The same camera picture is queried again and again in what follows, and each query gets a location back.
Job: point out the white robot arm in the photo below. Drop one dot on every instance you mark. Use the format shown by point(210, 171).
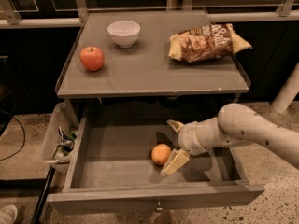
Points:
point(234, 125)

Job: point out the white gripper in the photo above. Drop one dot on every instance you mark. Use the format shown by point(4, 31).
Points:
point(189, 138)

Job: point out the black bar on floor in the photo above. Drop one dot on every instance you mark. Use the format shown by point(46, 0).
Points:
point(42, 197)

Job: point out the red apple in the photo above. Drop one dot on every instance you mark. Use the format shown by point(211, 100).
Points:
point(92, 58)

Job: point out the metal railing frame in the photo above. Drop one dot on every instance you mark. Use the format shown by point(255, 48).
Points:
point(75, 12)

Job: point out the white shoe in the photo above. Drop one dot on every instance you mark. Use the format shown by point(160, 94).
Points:
point(8, 214)

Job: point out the brown chip bag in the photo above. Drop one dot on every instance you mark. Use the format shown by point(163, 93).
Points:
point(204, 43)

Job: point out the open grey top drawer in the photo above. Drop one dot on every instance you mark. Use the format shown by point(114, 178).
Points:
point(111, 171)

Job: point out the white ceramic bowl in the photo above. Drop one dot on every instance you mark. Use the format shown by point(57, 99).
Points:
point(124, 33)

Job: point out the metal drawer knob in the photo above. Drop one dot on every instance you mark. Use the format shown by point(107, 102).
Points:
point(159, 208)

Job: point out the orange fruit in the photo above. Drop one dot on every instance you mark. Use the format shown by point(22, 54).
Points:
point(160, 154)

